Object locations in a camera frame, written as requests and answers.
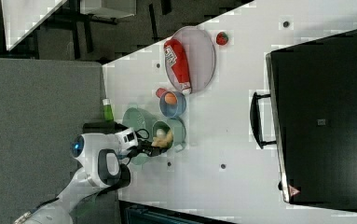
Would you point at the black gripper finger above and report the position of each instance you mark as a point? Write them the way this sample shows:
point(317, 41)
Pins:
point(163, 150)

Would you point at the green bottle white cap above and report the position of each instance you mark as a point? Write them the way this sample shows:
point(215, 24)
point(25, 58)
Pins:
point(107, 110)

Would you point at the grey round plate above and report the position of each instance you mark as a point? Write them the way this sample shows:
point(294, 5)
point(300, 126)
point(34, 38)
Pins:
point(200, 54)

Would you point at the black toaster oven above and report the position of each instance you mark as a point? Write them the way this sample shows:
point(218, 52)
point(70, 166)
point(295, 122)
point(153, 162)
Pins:
point(313, 95)

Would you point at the orange ball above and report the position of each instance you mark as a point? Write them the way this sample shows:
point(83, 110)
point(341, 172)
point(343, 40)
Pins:
point(170, 99)

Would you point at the red strawberry near bowl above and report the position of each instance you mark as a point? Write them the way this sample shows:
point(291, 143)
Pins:
point(160, 92)

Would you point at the green mug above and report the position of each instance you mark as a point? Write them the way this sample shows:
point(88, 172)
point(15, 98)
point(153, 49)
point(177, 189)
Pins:
point(178, 129)

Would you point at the black cylindrical cup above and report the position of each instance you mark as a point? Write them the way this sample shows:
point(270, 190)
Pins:
point(123, 181)

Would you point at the green perforated colander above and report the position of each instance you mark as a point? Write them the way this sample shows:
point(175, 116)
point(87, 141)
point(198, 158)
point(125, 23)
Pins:
point(141, 121)

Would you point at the blue bowl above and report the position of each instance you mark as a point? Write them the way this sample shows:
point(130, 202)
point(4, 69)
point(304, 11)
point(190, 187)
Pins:
point(173, 111)

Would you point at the peeled yellow banana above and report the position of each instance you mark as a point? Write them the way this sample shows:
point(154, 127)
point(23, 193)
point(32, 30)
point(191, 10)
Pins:
point(162, 139)

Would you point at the red ketchup bottle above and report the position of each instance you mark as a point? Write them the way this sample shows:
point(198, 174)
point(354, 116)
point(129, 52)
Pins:
point(177, 61)

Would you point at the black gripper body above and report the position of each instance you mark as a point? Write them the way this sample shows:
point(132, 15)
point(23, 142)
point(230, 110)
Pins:
point(146, 148)

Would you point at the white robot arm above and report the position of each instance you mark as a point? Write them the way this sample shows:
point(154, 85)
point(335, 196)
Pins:
point(100, 156)

